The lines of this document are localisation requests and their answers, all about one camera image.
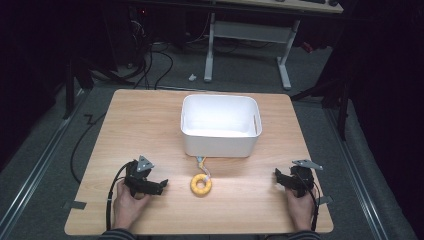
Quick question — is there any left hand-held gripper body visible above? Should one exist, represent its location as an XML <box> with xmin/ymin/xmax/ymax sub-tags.
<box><xmin>123</xmin><ymin>155</ymin><xmax>160</xmax><ymax>198</ymax></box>

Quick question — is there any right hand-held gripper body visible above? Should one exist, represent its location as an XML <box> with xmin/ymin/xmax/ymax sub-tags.
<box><xmin>287</xmin><ymin>158</ymin><xmax>324</xmax><ymax>198</ymax></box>

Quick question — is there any person's right hand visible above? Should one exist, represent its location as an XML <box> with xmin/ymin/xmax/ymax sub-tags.
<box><xmin>284</xmin><ymin>186</ymin><xmax>318</xmax><ymax>232</ymax></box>

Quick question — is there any person's left hand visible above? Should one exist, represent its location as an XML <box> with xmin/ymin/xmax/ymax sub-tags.
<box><xmin>112</xmin><ymin>181</ymin><xmax>152</xmax><ymax>231</ymax></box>

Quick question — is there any black metal stand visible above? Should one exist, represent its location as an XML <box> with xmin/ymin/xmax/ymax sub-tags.
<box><xmin>289</xmin><ymin>65</ymin><xmax>353</xmax><ymax>142</ymax></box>
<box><xmin>61</xmin><ymin>55</ymin><xmax>96</xmax><ymax>120</ymax></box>

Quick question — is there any white plastic bin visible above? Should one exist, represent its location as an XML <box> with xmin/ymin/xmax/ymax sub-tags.
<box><xmin>180</xmin><ymin>93</ymin><xmax>263</xmax><ymax>159</ymax></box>

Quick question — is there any white-framed wooden desk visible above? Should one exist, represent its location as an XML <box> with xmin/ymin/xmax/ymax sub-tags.
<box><xmin>203</xmin><ymin>0</ymin><xmax>345</xmax><ymax>91</ymax></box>

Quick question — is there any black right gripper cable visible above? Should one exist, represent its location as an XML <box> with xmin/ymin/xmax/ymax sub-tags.
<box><xmin>295</xmin><ymin>172</ymin><xmax>322</xmax><ymax>232</ymax></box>

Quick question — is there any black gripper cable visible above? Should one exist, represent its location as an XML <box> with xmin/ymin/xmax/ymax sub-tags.
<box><xmin>105</xmin><ymin>161</ymin><xmax>135</xmax><ymax>232</ymax></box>
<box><xmin>295</xmin><ymin>172</ymin><xmax>322</xmax><ymax>232</ymax></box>

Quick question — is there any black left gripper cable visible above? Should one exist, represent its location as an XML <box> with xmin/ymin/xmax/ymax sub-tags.
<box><xmin>105</xmin><ymin>161</ymin><xmax>135</xmax><ymax>232</ymax></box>

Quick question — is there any yellow ring toy with cord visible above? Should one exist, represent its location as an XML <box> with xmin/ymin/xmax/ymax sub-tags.
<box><xmin>189</xmin><ymin>156</ymin><xmax>213</xmax><ymax>198</ymax></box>

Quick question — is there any metal floor rail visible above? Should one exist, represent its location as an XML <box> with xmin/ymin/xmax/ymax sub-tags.
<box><xmin>0</xmin><ymin>89</ymin><xmax>88</xmax><ymax>232</ymax></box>
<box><xmin>323</xmin><ymin>107</ymin><xmax>390</xmax><ymax>240</ymax></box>

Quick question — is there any black floor cable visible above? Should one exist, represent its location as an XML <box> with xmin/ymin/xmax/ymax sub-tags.
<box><xmin>69</xmin><ymin>112</ymin><xmax>108</xmax><ymax>185</ymax></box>

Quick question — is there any bundle of black cables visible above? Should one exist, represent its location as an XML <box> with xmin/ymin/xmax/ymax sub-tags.
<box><xmin>129</xmin><ymin>19</ymin><xmax>175</xmax><ymax>91</ymax></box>

